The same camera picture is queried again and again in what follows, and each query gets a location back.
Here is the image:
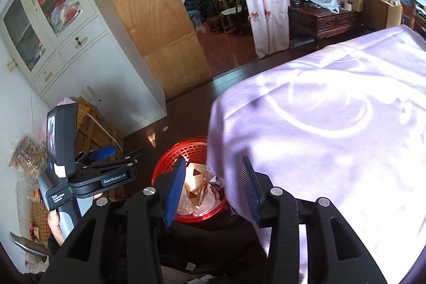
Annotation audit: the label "brown patterned bag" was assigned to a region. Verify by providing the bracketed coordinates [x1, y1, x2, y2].
[9, 135, 48, 172]

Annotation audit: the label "wooden chairs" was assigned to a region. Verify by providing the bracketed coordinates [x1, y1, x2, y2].
[207, 0, 248, 36]

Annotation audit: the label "pink bed sheet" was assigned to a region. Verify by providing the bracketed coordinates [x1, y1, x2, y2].
[206, 24, 426, 284]

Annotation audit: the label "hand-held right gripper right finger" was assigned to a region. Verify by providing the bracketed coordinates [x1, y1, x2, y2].
[240, 156, 388, 284]

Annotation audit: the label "dark carved wooden dresser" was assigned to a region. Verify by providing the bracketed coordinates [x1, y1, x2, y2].
[288, 3, 364, 42]

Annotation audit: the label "red plastic basket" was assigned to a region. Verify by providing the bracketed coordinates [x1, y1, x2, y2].
[151, 137, 231, 223]

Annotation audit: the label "silver foil wrapper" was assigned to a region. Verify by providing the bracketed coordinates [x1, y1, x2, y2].
[204, 172, 227, 195]

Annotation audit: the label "white paper with red triangles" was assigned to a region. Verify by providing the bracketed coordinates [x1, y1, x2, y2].
[179, 162, 214, 215]

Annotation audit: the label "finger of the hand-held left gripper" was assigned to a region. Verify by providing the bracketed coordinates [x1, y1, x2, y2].
[100, 146, 148, 169]
[74, 144, 117, 169]

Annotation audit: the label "white glass-door cabinet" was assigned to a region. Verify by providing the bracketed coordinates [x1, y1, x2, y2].
[0, 0, 167, 139]

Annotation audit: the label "wooden folding frame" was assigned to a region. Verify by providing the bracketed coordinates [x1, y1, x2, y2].
[75, 97, 124, 155]

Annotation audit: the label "person's left hand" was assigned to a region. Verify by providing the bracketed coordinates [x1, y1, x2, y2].
[47, 210, 67, 245]

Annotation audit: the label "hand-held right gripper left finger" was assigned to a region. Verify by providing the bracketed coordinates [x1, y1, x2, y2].
[40, 157, 187, 284]

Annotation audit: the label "metal flask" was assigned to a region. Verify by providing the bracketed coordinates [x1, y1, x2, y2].
[9, 231, 48, 258]

